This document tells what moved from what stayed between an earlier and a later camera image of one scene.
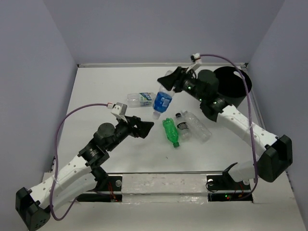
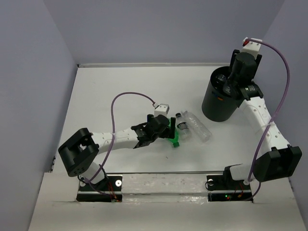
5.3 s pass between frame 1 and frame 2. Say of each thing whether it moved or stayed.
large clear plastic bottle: stayed
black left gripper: moved
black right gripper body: moved
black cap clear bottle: stayed
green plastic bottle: stayed
